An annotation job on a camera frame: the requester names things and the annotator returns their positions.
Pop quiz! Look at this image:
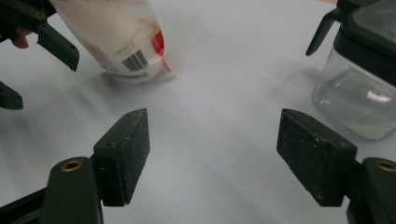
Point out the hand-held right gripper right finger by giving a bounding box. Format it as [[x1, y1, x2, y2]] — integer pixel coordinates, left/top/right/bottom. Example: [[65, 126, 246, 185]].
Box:
[[276, 107, 359, 208]]

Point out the white plastic bag red label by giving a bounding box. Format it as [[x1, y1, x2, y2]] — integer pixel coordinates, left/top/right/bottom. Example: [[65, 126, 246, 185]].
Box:
[[49, 0, 177, 83]]

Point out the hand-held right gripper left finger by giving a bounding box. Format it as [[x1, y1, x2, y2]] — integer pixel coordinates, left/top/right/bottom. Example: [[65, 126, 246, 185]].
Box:
[[92, 107, 151, 208]]

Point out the clear jar with black lid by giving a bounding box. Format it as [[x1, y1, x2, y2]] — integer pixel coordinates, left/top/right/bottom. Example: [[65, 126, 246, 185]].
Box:
[[305, 0, 396, 142]]

